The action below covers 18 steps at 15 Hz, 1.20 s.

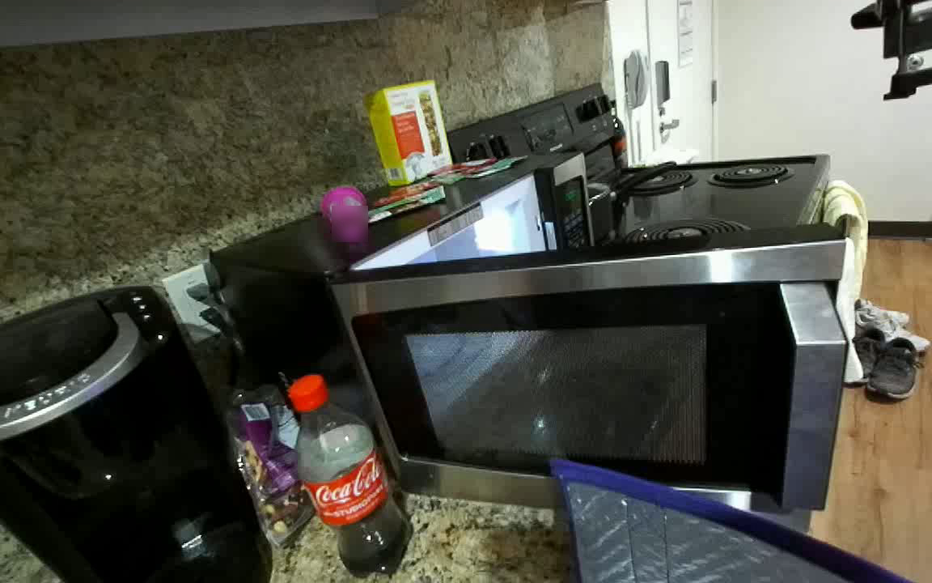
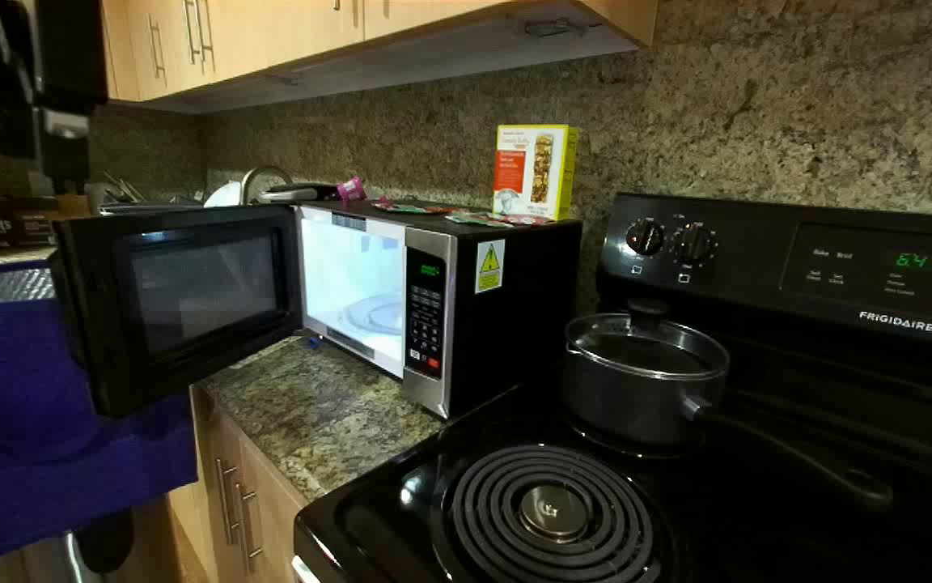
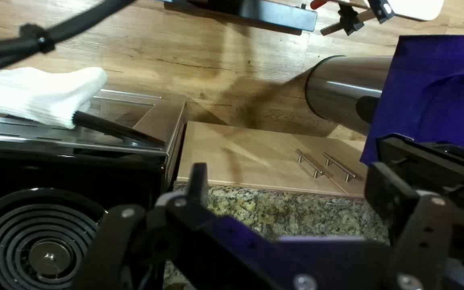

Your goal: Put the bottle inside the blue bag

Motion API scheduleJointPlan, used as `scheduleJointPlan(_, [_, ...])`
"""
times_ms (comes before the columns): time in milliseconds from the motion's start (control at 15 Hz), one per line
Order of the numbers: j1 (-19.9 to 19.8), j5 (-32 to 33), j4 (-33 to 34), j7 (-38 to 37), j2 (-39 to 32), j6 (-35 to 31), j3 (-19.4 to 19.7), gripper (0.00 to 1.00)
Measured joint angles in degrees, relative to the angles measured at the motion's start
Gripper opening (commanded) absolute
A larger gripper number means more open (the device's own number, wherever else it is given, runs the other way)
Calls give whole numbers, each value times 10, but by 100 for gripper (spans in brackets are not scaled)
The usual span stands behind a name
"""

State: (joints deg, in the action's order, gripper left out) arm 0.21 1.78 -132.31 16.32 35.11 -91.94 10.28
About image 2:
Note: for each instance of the wooden base cabinet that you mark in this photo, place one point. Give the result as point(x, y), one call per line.
point(242, 506)

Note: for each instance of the black stainless microwave oven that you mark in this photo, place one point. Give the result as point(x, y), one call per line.
point(508, 311)

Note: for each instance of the white plate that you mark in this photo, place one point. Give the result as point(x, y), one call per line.
point(230, 191)

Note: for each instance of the wooden wall cabinet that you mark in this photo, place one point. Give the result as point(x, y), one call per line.
point(274, 38)

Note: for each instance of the black coil burner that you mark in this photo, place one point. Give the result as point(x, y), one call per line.
point(550, 514)

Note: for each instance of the glass pot lid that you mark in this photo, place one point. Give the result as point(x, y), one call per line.
point(646, 343)

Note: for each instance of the black cooking pot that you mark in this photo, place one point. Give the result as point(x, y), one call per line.
point(628, 406)

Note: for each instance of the green white food box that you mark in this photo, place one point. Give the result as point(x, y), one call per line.
point(536, 172)

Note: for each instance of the small purple object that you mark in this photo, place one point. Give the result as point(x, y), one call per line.
point(350, 191)

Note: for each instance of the black electric stove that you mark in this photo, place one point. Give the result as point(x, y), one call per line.
point(811, 433)

